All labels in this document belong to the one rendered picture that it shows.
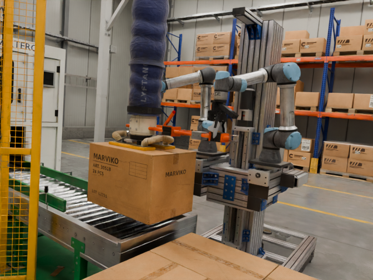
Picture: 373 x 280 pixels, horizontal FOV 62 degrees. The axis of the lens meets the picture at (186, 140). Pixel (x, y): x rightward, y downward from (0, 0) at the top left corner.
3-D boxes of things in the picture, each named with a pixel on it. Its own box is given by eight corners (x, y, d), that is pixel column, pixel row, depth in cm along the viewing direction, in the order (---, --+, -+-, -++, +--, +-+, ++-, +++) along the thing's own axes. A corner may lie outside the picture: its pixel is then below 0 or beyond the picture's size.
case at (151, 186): (86, 200, 212) (89, 142, 208) (131, 191, 243) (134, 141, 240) (149, 225, 175) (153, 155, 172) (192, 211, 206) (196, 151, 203)
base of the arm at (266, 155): (262, 158, 223) (264, 144, 222) (283, 161, 215) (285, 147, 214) (255, 160, 210) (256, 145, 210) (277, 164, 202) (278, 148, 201)
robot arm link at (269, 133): (271, 145, 220) (273, 126, 219) (286, 148, 208) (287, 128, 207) (258, 145, 214) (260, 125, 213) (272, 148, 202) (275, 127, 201)
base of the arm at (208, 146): (203, 149, 251) (205, 137, 250) (220, 151, 242) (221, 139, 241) (193, 150, 238) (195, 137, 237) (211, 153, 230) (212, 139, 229)
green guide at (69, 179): (23, 167, 352) (23, 159, 351) (31, 166, 360) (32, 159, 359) (114, 200, 255) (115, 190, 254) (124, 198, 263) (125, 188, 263)
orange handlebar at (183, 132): (114, 126, 221) (114, 121, 221) (144, 126, 245) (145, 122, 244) (225, 141, 164) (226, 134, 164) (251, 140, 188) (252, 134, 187)
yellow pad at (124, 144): (108, 144, 207) (108, 136, 207) (120, 143, 215) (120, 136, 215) (144, 151, 186) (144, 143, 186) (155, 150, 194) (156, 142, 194)
